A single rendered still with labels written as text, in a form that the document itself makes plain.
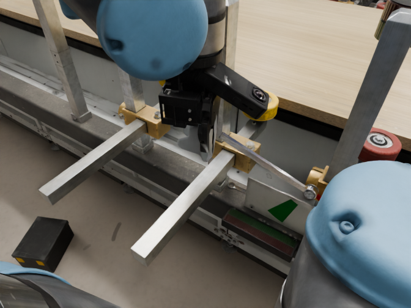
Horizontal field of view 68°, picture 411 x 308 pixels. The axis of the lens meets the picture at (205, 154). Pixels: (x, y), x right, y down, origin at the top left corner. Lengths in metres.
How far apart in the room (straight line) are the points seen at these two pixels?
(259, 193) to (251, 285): 0.78
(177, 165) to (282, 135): 0.30
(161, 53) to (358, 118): 0.35
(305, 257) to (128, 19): 0.17
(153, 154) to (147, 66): 0.65
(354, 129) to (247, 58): 0.46
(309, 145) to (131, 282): 0.96
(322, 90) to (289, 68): 0.12
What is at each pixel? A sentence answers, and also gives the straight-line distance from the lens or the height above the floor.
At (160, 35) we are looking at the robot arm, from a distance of 0.21.
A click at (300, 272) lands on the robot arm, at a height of 1.13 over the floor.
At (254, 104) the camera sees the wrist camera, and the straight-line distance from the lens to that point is 0.44.
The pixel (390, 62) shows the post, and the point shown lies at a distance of 0.46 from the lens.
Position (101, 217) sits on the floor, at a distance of 1.65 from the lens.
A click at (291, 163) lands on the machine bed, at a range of 0.89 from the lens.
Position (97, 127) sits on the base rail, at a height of 0.70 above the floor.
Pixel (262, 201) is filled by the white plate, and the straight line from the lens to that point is 0.69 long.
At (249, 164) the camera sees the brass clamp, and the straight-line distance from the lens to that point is 0.63.
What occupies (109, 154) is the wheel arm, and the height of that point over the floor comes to 0.82.
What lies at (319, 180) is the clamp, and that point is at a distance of 0.59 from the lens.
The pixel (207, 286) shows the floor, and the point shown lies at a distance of 1.39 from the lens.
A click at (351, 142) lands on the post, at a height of 0.97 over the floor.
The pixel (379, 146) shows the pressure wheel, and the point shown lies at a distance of 0.65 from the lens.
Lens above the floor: 1.28
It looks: 43 degrees down
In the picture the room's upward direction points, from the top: straight up
